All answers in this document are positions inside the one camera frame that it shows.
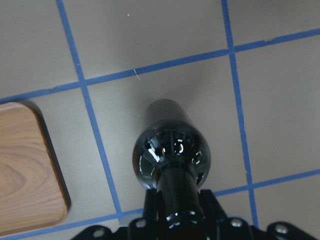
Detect black wine bottle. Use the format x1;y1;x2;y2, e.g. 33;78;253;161
132;99;211;240

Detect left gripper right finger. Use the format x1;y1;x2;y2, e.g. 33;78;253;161
199;189;227;222

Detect wooden tray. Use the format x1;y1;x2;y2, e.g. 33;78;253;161
0;102;71;237

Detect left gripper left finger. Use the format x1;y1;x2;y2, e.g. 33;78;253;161
142;189;157;221

